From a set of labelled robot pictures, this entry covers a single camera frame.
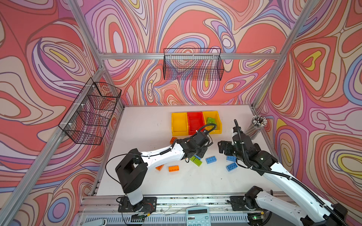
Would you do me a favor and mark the right yellow plastic bin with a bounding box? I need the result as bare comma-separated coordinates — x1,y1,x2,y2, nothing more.
202,111,222,134

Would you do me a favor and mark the green lego brick pair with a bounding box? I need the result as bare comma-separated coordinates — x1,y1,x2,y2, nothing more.
190,156,202,167

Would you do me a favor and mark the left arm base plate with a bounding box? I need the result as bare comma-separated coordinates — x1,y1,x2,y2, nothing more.
116,196,157,213

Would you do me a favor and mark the wire basket on back wall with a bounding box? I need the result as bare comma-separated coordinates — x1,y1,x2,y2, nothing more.
163,47,224,81

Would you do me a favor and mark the orange lego brick upside down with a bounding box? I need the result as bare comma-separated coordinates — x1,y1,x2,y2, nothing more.
170,137,177,144

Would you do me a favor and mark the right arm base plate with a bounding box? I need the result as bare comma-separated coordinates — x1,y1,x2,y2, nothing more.
229,196,256,211

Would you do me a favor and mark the left yellow plastic bin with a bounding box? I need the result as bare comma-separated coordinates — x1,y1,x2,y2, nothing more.
171,113,189,137

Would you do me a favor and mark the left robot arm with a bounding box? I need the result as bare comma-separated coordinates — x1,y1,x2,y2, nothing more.
115,123,217,207

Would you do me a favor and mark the yellow plastic bin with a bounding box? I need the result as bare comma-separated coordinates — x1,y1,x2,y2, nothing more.
171,113,189,137
202,111,222,134

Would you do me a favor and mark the wire basket on wall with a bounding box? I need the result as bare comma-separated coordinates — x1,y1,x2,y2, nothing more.
58,78,122,146
163,47,224,81

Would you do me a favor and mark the orange lego brick front left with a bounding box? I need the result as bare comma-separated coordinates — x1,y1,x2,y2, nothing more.
156,165,164,171

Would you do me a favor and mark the wire basket on left wall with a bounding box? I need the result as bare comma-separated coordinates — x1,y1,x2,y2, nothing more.
58,78,122,146

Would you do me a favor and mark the red plastic bin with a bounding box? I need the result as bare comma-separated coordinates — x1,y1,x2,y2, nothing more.
187,112,205,135

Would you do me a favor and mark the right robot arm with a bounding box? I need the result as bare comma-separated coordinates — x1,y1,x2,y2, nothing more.
218,124,348,226

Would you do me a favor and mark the light blue calculator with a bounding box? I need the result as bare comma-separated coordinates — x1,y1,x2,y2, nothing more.
186,206,211,226

